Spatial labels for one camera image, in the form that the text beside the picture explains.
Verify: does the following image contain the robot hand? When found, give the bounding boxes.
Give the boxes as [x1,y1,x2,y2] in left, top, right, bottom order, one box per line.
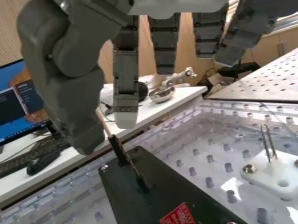
[16,0,298,156]

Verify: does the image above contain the computer screen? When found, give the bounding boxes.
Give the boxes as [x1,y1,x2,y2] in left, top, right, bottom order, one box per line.
[0,59,61,148]

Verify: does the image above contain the silver bowl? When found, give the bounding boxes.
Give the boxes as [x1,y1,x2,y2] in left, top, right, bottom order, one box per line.
[148,85,176,104]

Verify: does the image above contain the small white jointed device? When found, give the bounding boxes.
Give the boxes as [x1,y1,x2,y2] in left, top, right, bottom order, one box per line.
[150,66,198,89]

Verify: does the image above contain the long white desk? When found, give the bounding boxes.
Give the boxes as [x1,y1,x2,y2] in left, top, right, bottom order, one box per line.
[0,84,209,209]

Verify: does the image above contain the thin stick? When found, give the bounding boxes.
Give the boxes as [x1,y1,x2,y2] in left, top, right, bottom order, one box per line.
[93,107,131,168]

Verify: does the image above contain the black mouse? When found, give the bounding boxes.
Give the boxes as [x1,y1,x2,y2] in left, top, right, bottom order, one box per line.
[25,150,61,177]

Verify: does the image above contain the black keyboard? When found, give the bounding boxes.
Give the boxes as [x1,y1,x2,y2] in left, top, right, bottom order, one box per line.
[0,134,72,179]

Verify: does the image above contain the clear box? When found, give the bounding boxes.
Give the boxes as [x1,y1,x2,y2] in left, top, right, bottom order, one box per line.
[0,99,298,224]

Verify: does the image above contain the black plate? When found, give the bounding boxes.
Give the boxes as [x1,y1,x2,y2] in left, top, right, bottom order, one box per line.
[97,145,250,224]

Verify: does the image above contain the metal paper clip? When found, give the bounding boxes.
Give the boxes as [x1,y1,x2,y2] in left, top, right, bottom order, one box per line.
[258,123,280,164]

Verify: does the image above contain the small white mount block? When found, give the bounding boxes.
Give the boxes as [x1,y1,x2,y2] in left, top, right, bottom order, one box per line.
[240,158,298,202]

